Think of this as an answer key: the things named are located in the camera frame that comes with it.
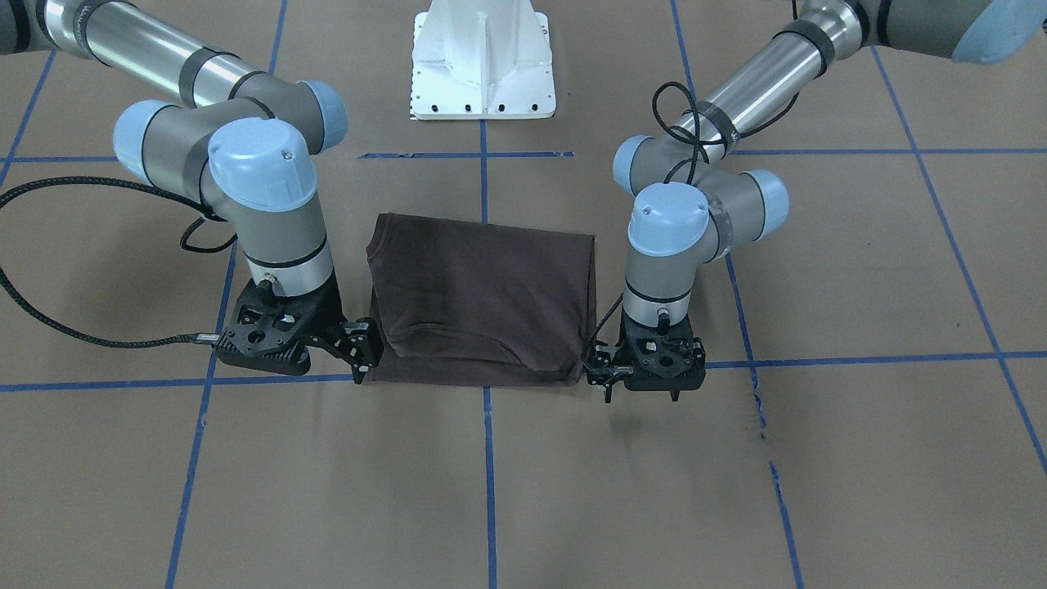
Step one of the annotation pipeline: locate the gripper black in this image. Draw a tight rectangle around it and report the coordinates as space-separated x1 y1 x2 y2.
582 314 706 405
229 275 384 385

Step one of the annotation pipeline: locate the brown t-shirt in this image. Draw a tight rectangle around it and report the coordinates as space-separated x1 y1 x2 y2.
366 213 597 388

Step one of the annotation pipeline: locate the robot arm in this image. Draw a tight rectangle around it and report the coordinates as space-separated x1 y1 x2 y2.
2 1 383 384
581 1 1046 402

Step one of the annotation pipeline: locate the brown paper table cover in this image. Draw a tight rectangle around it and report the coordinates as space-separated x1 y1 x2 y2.
1 1 1046 588

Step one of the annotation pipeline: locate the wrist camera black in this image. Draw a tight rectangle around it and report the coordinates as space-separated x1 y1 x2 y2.
214 304 311 376
624 335 706 392

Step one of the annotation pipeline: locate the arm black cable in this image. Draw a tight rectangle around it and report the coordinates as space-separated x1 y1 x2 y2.
585 80 802 353
0 178 238 352

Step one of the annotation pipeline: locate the white camera mast with base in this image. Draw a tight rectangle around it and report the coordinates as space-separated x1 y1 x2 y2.
409 1 557 120

